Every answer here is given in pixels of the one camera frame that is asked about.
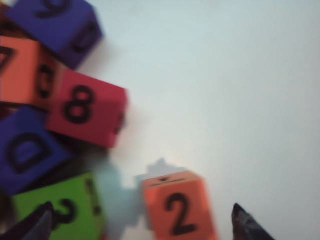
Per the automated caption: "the green foam block printed W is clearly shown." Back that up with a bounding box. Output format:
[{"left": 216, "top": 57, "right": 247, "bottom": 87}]
[{"left": 9, "top": 171, "right": 108, "bottom": 240}]

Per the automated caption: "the red foam block printed R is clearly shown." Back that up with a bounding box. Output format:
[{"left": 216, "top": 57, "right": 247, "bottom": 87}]
[{"left": 44, "top": 67, "right": 130, "bottom": 149}]

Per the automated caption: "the orange foam block printed 7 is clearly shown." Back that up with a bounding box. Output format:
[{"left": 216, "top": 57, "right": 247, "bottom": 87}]
[{"left": 0, "top": 34, "right": 63, "bottom": 112}]

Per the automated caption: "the orange foam block printed I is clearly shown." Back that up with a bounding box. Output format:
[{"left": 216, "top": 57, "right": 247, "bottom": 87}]
[{"left": 139, "top": 171, "right": 220, "bottom": 240}]

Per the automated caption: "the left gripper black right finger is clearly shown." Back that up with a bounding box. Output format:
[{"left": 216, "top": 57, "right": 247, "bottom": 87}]
[{"left": 230, "top": 202, "right": 277, "bottom": 240}]

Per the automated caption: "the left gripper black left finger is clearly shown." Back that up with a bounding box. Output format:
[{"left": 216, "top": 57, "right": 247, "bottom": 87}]
[{"left": 0, "top": 201, "right": 55, "bottom": 240}]

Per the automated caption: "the purple foam block printed D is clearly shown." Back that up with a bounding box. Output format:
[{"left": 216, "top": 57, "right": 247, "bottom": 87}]
[{"left": 0, "top": 104, "right": 76, "bottom": 196}]

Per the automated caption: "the purple foam block printed R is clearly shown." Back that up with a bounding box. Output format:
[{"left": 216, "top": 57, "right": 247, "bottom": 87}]
[{"left": 2, "top": 0, "right": 105, "bottom": 71}]

